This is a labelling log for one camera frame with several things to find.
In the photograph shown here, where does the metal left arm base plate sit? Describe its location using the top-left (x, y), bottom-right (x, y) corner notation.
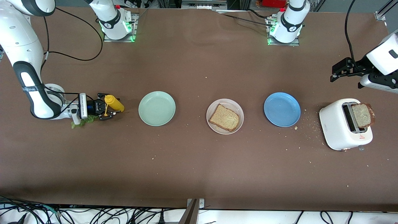
top-left (266, 17), bottom-right (300, 46)

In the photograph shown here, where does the black cable tangle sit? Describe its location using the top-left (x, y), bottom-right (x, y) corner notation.
top-left (0, 195), bottom-right (187, 224)

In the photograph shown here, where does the black cable on table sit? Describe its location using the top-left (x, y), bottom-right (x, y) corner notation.
top-left (218, 9), bottom-right (272, 27)

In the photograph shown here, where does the beige plate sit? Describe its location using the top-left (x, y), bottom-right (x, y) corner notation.
top-left (206, 99), bottom-right (244, 135)

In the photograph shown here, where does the aluminium profile bracket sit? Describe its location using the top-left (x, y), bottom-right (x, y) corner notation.
top-left (179, 198), bottom-right (206, 224)

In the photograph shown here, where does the red box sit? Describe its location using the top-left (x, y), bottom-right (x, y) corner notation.
top-left (263, 0), bottom-right (286, 8)

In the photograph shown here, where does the green lettuce leaf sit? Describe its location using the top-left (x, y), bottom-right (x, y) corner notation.
top-left (71, 114), bottom-right (100, 129)

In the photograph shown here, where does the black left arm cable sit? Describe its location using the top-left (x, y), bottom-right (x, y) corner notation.
top-left (345, 0), bottom-right (357, 63)

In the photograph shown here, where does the white toaster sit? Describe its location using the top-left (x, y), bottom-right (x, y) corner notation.
top-left (319, 98), bottom-right (373, 152)

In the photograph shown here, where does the aluminium frame rail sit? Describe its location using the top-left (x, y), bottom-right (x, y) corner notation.
top-left (375, 0), bottom-right (398, 21)

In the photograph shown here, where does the brown bread slice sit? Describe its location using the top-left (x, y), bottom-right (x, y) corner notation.
top-left (209, 104), bottom-right (240, 131)
top-left (351, 103), bottom-right (376, 128)

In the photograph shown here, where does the mint green plate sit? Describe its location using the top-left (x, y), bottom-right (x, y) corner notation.
top-left (138, 91), bottom-right (176, 127)

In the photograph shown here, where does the yellow squeeze bottle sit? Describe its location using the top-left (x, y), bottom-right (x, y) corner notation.
top-left (104, 95), bottom-right (125, 116)

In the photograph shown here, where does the blue plate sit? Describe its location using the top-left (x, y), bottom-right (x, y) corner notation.
top-left (264, 92), bottom-right (301, 128)

